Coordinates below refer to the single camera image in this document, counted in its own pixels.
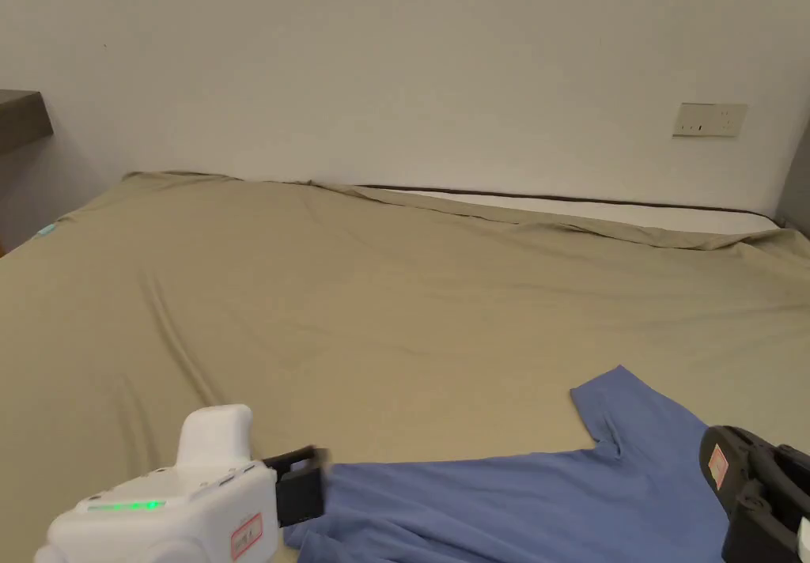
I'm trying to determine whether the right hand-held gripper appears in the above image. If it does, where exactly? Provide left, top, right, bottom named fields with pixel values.
left=698, top=424, right=810, bottom=563

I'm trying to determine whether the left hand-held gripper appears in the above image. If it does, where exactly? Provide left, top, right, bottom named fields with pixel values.
left=34, top=403, right=334, bottom=563

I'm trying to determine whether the blue shirt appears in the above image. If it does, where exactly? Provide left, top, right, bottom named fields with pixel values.
left=281, top=365, right=735, bottom=563

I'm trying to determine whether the bed with beige sheet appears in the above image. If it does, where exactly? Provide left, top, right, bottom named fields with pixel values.
left=0, top=170, right=810, bottom=563

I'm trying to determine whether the dark wooden shelf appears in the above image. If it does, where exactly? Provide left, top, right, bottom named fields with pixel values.
left=0, top=89, right=54, bottom=154

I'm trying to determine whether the beige wall socket panel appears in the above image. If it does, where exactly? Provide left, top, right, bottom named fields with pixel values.
left=672, top=102, right=749, bottom=139

